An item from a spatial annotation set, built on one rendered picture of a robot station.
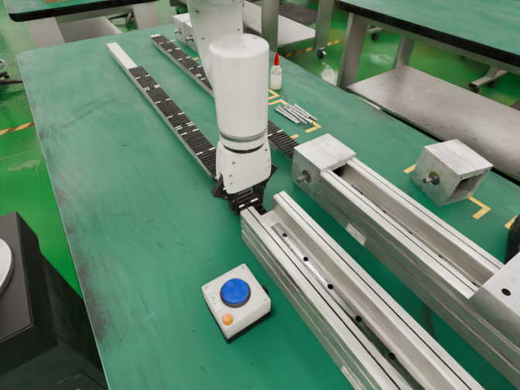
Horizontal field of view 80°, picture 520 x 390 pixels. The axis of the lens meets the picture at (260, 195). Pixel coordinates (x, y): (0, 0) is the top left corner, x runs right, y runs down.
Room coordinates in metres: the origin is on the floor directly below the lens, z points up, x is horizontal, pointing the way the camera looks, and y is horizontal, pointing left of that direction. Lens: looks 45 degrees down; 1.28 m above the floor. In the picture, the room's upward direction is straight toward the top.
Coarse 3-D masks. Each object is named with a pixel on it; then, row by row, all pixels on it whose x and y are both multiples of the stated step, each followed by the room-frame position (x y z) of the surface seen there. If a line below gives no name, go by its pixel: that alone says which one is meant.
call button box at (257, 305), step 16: (240, 272) 0.26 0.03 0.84; (208, 288) 0.23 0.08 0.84; (256, 288) 0.23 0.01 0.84; (208, 304) 0.22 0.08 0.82; (224, 304) 0.21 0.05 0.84; (240, 304) 0.20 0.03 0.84; (256, 304) 0.21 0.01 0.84; (240, 320) 0.18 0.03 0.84; (256, 320) 0.20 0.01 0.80; (224, 336) 0.18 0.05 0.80; (240, 336) 0.18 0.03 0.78
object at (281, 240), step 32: (256, 224) 0.34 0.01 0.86; (288, 224) 0.36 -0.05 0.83; (256, 256) 0.32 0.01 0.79; (288, 256) 0.27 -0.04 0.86; (320, 256) 0.29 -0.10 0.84; (288, 288) 0.25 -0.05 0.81; (320, 288) 0.22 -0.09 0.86; (352, 288) 0.23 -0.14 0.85; (320, 320) 0.18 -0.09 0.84; (352, 320) 0.18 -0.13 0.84; (384, 320) 0.18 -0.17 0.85; (352, 352) 0.13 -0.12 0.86; (384, 352) 0.14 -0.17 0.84; (416, 352) 0.14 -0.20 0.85; (352, 384) 0.11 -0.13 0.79; (384, 384) 0.10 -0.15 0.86; (416, 384) 0.10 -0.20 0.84; (448, 384) 0.10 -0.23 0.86
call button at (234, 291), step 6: (228, 282) 0.23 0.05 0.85; (234, 282) 0.23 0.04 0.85; (240, 282) 0.23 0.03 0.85; (222, 288) 0.23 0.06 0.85; (228, 288) 0.23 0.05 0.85; (234, 288) 0.22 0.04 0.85; (240, 288) 0.22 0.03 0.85; (246, 288) 0.23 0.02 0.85; (222, 294) 0.22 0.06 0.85; (228, 294) 0.22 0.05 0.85; (234, 294) 0.22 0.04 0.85; (240, 294) 0.22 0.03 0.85; (246, 294) 0.22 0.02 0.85; (228, 300) 0.21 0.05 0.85; (234, 300) 0.21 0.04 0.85; (240, 300) 0.21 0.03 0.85
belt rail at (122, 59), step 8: (112, 48) 1.31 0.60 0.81; (120, 48) 1.31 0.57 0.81; (120, 56) 1.22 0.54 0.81; (120, 64) 1.20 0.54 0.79; (128, 64) 1.15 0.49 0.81; (128, 72) 1.09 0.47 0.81; (136, 80) 1.01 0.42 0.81; (152, 104) 0.89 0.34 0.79; (160, 112) 0.83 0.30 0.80; (168, 120) 0.77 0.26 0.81; (184, 144) 0.68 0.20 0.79; (192, 152) 0.64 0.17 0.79
